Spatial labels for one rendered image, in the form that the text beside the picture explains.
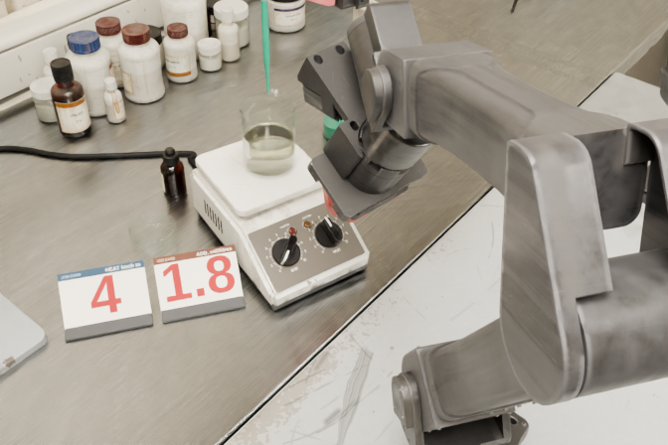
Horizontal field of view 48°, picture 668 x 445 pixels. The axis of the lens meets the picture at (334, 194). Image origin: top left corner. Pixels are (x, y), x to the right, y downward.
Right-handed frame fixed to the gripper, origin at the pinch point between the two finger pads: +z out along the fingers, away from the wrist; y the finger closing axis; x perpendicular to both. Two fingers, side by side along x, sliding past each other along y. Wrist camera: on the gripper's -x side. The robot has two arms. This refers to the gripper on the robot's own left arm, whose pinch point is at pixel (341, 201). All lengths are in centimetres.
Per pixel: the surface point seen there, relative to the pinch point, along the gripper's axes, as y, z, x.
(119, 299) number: 22.4, 12.6, -4.5
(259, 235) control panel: 7.0, 7.3, -2.3
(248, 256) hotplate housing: 9.1, 8.4, -1.1
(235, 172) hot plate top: 4.7, 9.5, -10.6
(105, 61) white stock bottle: 5.7, 26.3, -38.3
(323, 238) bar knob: 1.0, 7.0, 1.6
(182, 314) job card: 17.7, 11.6, 0.4
